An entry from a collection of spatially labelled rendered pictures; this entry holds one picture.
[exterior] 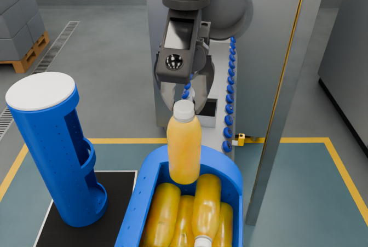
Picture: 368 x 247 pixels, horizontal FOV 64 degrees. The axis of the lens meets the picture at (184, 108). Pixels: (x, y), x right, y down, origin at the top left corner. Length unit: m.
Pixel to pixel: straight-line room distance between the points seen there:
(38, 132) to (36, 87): 0.20
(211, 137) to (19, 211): 1.54
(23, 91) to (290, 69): 1.10
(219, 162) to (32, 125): 0.86
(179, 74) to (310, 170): 2.13
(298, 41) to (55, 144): 1.09
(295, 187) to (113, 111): 1.69
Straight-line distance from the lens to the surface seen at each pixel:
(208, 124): 1.22
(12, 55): 3.70
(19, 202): 2.39
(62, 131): 1.37
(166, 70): 0.39
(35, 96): 1.37
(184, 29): 0.43
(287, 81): 1.27
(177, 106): 0.53
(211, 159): 0.72
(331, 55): 3.17
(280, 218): 2.14
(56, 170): 1.54
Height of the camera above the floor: 1.77
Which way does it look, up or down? 39 degrees down
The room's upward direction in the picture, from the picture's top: straight up
